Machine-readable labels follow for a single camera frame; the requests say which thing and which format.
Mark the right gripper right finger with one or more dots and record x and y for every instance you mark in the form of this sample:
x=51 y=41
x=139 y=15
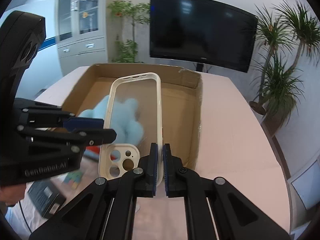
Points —
x=214 y=208

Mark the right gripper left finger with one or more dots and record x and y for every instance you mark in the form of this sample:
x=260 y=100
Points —
x=105 y=209

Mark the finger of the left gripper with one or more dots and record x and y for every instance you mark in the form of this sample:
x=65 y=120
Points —
x=42 y=115
x=80 y=139

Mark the light blue plush toy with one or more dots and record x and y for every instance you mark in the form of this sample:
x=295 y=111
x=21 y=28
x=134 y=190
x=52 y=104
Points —
x=123 y=119

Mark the pastel rubik's cube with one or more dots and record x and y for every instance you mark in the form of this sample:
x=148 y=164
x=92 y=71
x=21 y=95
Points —
x=73 y=179

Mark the black product box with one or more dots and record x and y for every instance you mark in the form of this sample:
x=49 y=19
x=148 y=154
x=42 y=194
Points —
x=46 y=198

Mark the cream clear phone case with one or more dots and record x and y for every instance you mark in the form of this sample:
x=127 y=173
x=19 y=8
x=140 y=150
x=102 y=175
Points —
x=116 y=159

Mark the person's left hand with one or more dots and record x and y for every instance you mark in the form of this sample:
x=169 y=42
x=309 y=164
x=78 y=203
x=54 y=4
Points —
x=11 y=195

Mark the green climbing plant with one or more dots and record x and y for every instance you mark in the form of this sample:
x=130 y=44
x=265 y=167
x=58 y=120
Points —
x=128 y=24

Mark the brown cardboard box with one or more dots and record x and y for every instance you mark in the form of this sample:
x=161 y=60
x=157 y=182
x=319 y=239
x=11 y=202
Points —
x=181 y=99

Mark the grey glass-door cabinet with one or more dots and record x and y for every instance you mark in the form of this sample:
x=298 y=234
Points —
x=80 y=33

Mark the black flat television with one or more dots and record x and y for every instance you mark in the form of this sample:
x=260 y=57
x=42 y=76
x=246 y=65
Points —
x=203 y=32

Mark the potted palm plant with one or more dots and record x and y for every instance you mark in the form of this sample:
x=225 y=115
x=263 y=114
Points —
x=286 y=32

